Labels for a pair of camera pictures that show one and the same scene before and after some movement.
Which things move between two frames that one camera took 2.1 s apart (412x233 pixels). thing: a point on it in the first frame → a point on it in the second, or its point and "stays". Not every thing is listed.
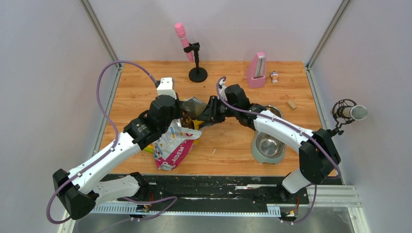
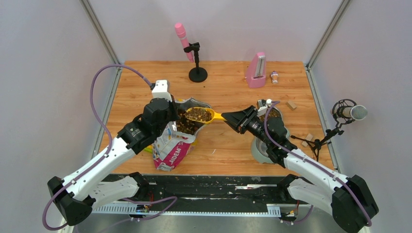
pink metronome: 256,72 stays
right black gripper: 210,114 → 247,115
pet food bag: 172,148 stays
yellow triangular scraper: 149,148 stays
